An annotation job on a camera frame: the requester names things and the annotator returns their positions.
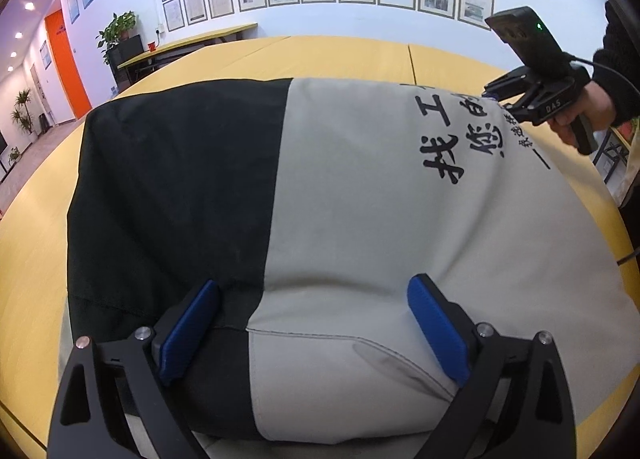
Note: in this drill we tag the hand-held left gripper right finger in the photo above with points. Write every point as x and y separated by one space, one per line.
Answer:
437 326

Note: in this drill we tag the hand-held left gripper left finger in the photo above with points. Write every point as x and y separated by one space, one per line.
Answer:
192 321

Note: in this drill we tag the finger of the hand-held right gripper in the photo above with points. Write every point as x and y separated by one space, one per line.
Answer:
522 104
510 81

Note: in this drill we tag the black and grey printed jacket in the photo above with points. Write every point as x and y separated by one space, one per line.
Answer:
350 219

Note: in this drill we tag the person's right forearm black sleeve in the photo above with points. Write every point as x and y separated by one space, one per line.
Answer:
620 66

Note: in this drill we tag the person's right hand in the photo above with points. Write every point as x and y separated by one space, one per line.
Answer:
592 106

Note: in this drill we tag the small potted plant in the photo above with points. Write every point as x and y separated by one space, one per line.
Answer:
14 154

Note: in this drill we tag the tall potted palm plant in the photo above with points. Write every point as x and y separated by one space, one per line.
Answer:
24 111

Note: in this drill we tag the black cabinet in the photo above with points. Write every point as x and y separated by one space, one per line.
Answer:
125 56

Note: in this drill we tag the small red object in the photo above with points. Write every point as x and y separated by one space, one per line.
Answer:
151 46

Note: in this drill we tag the long yellow side table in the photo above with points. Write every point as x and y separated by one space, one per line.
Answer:
200 41

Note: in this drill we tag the orange door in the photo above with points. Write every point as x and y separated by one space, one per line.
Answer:
67 59

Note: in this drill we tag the leafy potted plant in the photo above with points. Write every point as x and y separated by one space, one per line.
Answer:
117 29

